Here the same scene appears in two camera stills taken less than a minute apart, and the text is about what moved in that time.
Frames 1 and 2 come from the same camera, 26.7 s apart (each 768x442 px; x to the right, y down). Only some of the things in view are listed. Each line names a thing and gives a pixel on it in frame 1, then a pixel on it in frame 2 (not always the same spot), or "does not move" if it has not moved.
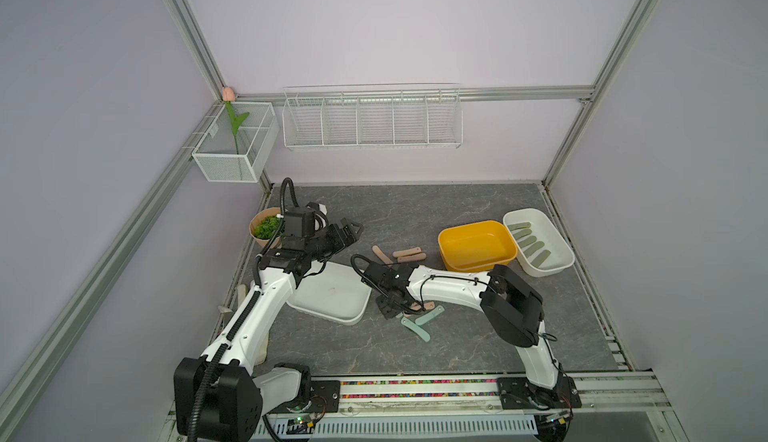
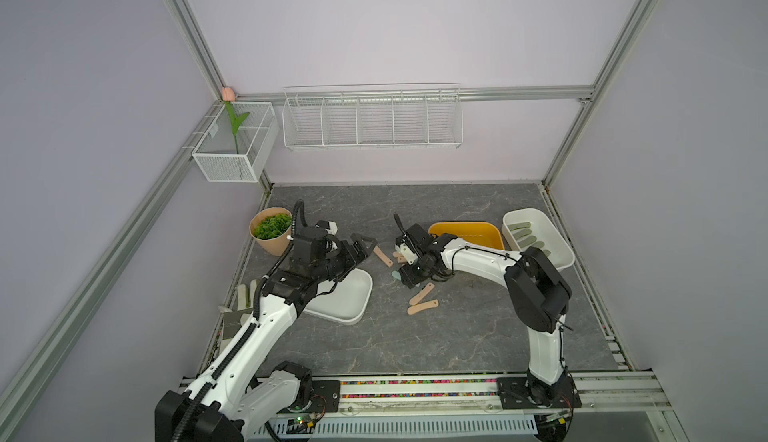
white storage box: [336, 293] does not move
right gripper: [384, 311] -> [407, 278]
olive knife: [520, 225] does not move
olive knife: [526, 241] does not move
